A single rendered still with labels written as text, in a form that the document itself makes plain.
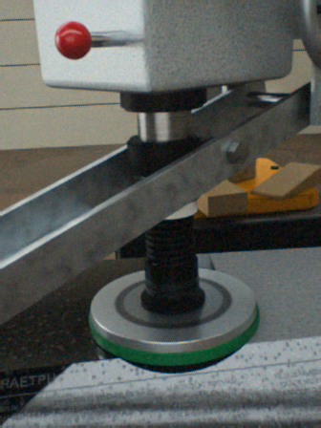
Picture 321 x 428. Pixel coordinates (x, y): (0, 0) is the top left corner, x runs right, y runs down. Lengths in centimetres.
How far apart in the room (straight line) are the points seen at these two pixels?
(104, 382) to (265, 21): 42
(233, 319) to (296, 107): 27
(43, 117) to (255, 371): 631
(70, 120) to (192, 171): 622
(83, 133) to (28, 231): 619
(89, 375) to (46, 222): 18
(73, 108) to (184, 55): 628
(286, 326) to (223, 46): 35
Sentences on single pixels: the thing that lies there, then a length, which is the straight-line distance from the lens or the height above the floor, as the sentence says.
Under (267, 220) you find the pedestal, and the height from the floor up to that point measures 74.
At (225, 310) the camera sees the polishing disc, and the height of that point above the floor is 86.
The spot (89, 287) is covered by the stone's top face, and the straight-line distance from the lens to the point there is 83.
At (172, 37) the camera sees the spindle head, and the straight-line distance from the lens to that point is 50.
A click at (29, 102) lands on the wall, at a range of 687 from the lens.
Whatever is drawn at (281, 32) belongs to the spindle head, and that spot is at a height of 118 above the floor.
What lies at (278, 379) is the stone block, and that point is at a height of 80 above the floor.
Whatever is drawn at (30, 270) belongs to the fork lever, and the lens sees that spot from 51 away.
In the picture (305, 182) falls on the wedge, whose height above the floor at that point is 80.
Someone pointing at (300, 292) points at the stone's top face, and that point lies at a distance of 79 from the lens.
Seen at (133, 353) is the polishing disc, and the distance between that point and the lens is 63.
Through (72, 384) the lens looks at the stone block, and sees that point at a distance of 65.
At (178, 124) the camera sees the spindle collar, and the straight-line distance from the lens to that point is 61.
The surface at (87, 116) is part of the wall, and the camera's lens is 676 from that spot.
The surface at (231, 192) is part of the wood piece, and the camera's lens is 128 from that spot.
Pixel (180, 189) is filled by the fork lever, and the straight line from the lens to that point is 59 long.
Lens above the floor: 117
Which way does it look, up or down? 17 degrees down
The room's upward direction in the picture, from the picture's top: 3 degrees counter-clockwise
